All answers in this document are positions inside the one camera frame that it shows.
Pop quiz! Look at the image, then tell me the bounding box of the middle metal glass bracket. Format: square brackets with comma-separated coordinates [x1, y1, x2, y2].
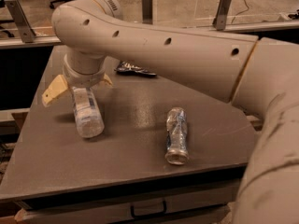
[142, 0, 153, 24]

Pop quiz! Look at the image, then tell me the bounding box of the silver blue can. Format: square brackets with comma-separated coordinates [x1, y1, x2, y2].
[165, 107, 189, 165]

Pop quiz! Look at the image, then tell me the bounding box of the blue Kettle chips bag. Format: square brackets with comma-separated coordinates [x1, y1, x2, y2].
[115, 62, 156, 77]

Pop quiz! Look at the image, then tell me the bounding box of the left metal glass bracket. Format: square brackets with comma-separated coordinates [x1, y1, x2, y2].
[5, 0, 36, 43]

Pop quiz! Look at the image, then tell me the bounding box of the right metal glass bracket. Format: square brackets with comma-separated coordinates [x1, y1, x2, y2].
[213, 0, 232, 31]

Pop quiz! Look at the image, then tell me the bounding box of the grey drawer with handle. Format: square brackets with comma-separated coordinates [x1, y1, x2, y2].
[15, 179, 242, 224]

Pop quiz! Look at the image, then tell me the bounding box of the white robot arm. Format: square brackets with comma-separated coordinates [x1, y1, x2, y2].
[42, 0, 299, 224]

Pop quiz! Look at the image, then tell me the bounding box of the metal glass bracket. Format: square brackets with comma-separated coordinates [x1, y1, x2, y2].
[213, 0, 232, 31]
[142, 0, 153, 24]
[5, 0, 36, 43]

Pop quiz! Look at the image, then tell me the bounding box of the clear plastic water bottle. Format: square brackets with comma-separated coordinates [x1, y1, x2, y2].
[71, 87, 105, 138]

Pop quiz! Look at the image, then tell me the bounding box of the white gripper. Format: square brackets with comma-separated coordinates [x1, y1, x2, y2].
[42, 53, 113, 106]

